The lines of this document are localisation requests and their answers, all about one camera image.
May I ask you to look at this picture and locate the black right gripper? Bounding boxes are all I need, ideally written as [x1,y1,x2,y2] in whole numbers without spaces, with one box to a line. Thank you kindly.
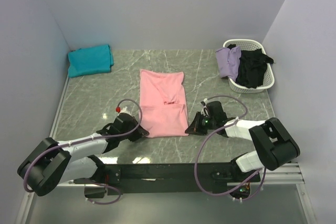
[185,112,216,135]

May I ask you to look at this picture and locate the pink t shirt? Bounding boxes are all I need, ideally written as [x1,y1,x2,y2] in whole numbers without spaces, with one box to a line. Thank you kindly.
[140,69,188,138]

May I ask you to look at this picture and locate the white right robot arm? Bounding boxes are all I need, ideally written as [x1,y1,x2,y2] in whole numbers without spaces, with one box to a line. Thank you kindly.
[185,101,300,182]

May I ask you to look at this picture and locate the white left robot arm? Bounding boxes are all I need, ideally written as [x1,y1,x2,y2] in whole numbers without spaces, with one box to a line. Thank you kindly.
[17,112,149,196]

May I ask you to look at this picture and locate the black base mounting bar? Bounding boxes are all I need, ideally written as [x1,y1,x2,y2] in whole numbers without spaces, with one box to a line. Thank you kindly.
[73,162,260,198]

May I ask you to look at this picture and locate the lavender t shirt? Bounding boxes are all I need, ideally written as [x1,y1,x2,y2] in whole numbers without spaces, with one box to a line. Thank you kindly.
[215,45,242,81]

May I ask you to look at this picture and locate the black t shirt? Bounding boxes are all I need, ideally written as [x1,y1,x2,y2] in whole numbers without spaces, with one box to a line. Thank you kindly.
[235,48,274,88]

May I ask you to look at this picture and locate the folded teal t shirt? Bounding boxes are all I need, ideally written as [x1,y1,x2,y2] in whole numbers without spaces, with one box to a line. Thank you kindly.
[68,44,114,78]

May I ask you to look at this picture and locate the white plastic laundry basket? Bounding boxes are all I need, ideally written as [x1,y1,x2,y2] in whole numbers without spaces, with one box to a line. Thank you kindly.
[223,39,275,94]

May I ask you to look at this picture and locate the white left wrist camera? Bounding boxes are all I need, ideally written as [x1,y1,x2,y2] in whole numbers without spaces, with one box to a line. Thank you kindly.
[116,106,131,115]

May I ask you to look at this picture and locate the aluminium frame rail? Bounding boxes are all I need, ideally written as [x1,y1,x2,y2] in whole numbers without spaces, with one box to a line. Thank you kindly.
[57,163,305,187]

